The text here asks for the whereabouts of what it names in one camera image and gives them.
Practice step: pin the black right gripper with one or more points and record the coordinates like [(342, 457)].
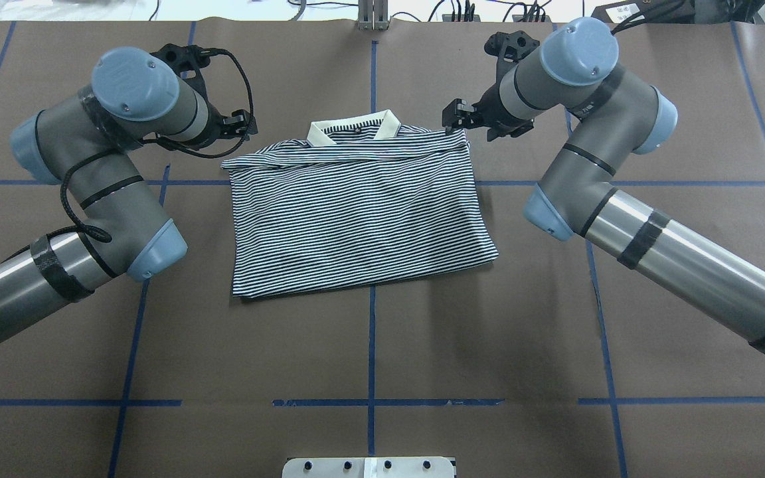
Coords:
[(491, 113)]

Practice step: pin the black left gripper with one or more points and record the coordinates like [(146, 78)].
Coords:
[(212, 134)]

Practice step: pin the navy white striped polo shirt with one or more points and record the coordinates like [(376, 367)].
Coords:
[(358, 201)]

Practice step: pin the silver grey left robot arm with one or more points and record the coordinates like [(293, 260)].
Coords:
[(82, 146)]

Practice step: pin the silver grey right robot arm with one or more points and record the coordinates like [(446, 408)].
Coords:
[(678, 92)]

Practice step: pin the black power box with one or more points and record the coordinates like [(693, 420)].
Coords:
[(616, 12)]

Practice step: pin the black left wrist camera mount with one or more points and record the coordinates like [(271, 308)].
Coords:
[(184, 59)]

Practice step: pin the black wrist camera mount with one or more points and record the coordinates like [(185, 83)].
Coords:
[(509, 49), (184, 59)]

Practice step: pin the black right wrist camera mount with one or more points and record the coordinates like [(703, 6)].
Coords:
[(509, 49)]

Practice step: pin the aluminium frame post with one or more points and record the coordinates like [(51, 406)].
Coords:
[(373, 15)]

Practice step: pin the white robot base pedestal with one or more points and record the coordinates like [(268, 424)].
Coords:
[(397, 466)]

